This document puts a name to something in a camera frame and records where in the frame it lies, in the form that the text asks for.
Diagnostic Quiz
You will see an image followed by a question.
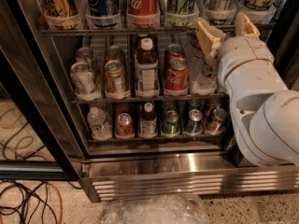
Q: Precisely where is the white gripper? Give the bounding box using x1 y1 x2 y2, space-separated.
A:
195 12 274 87

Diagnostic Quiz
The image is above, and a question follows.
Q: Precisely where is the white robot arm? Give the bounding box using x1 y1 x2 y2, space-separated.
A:
195 12 299 166

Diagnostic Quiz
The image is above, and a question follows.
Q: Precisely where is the red coke can middle back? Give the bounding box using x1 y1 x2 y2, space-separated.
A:
164 44 185 66

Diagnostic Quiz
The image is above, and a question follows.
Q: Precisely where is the red coke can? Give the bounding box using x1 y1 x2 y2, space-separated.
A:
165 58 189 91
164 44 185 66

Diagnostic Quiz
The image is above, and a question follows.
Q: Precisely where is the red coke can middle front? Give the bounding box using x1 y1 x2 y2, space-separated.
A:
165 58 189 91

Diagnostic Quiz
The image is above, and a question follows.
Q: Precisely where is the bronze can bottom back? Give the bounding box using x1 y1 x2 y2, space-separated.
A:
204 97 222 117

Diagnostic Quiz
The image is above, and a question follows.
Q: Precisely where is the bronze can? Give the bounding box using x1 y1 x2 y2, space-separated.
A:
206 108 227 134
204 97 222 117

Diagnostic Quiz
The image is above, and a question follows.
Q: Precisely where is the blue can bottom back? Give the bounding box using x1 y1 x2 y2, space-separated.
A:
187 99 202 111

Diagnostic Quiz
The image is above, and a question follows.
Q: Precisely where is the bronze can bottom front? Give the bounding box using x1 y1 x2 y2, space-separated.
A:
206 108 227 134

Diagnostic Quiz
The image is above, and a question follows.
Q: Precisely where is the blue can bottom front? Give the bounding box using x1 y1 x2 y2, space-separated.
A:
184 109 203 134

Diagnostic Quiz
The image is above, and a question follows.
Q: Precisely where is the stainless steel fridge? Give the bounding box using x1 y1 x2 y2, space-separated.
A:
18 0 299 203

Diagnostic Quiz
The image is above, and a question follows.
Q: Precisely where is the green can bottom front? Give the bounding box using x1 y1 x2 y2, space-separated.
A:
162 110 179 135

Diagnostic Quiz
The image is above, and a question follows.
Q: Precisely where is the gold can middle back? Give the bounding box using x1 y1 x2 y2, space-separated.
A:
106 46 125 63

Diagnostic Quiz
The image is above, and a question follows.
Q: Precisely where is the gold can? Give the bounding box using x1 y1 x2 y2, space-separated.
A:
105 60 127 93
106 46 125 63

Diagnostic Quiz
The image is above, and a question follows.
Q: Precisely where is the gold can middle front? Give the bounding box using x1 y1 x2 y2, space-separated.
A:
105 60 127 93

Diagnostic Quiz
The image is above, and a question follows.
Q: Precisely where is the blue pepsi can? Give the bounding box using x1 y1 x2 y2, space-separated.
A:
83 0 121 18

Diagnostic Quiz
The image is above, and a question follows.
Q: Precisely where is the red can bottom front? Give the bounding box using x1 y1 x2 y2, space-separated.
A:
117 113 134 136

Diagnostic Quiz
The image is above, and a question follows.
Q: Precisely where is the silver can middle back left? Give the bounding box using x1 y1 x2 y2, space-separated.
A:
76 47 95 68

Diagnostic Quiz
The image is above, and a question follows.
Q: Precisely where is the silver can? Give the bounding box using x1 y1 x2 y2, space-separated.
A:
70 62 97 95
76 47 95 68

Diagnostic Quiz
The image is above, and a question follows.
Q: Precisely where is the silver can middle front left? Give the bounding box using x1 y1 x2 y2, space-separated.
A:
70 62 97 95

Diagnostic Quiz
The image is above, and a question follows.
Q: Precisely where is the yellow can top shelf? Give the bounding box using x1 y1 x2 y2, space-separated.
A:
44 0 78 18

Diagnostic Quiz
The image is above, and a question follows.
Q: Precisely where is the left glass fridge door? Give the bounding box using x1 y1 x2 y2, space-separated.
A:
0 0 80 180

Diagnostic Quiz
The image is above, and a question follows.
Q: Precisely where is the clear water bottle middle back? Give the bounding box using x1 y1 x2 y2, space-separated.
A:
190 34 204 74

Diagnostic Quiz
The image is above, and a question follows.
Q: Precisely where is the clear water bottle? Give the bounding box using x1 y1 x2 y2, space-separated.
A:
190 34 204 74
87 106 111 141
197 57 217 89

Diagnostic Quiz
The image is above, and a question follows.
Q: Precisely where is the clear water bottle middle front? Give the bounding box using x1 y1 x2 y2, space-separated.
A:
197 57 217 89

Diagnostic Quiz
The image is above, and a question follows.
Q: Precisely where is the dark juice bottle middle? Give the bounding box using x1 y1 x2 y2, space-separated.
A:
135 38 158 92

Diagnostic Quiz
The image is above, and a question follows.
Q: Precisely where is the dark juice bottle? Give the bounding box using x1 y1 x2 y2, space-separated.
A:
135 38 158 92
139 102 157 138

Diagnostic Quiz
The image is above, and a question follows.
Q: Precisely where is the dark juice bottle bottom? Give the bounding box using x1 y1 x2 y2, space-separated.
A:
139 102 157 138

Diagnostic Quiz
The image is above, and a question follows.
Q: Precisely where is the clear water bottle bottom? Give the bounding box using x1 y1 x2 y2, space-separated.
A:
87 106 111 141

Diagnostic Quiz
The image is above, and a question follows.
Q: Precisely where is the clear plastic bag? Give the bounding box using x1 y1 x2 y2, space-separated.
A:
100 194 210 224

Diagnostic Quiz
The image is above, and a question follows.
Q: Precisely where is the orange cable on floor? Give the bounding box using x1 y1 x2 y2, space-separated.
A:
0 180 64 224

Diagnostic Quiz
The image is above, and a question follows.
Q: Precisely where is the black cable on floor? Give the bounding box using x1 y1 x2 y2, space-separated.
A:
0 180 82 224

